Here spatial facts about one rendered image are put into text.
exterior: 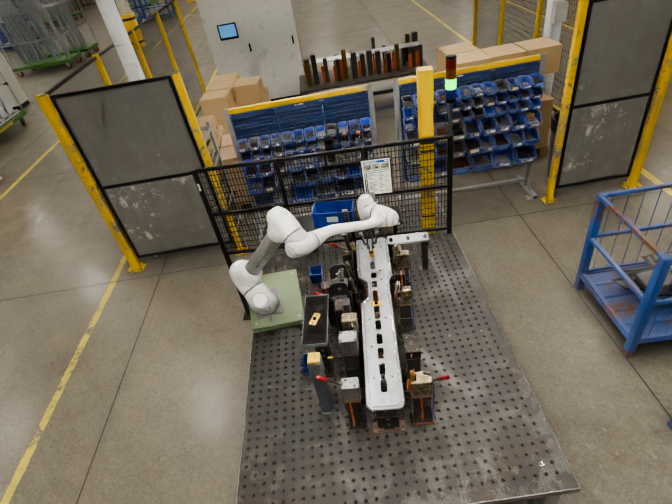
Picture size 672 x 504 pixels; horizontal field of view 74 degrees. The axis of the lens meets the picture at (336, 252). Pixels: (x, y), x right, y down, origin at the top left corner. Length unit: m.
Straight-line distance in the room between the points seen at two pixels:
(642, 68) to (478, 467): 4.01
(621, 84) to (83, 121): 5.01
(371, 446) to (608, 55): 3.99
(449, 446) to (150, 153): 3.64
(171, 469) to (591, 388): 3.01
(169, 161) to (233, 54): 4.81
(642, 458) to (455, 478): 1.45
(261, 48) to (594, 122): 6.00
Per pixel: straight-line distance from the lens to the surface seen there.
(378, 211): 2.69
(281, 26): 9.03
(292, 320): 3.07
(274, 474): 2.55
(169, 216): 5.02
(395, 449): 2.50
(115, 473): 3.85
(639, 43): 5.16
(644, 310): 3.63
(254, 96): 7.10
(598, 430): 3.55
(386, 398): 2.30
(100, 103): 4.64
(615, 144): 5.54
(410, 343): 2.45
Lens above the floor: 2.92
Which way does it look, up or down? 38 degrees down
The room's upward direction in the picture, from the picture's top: 11 degrees counter-clockwise
